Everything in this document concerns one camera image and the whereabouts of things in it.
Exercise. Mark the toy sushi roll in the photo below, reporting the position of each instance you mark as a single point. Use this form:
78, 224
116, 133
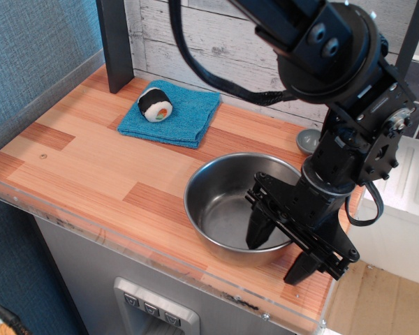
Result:
154, 105

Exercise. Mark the dark vertical post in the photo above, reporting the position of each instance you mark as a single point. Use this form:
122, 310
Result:
116, 44
409, 43

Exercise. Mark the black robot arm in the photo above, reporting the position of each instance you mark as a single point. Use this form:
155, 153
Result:
331, 54

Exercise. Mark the left dark vertical post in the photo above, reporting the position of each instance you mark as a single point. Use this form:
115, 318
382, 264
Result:
116, 44

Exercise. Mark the right dark vertical post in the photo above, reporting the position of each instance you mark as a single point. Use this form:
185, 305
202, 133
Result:
409, 43

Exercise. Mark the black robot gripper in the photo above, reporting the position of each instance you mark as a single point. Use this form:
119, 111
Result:
308, 213

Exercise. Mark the silver toy fridge cabinet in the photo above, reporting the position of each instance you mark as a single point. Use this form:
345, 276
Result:
118, 291

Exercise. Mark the grey blue measuring scoop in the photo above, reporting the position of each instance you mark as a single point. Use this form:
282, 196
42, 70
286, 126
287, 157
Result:
307, 140

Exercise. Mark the stainless steel bowl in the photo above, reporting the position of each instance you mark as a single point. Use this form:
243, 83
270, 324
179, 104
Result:
216, 205

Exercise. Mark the blue folded cloth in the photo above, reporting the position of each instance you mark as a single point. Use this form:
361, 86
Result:
191, 116

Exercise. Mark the white ridged appliance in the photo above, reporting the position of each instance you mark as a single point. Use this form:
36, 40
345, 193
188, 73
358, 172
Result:
392, 243

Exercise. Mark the yellow object at corner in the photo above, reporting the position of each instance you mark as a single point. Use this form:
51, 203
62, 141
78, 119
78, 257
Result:
10, 323

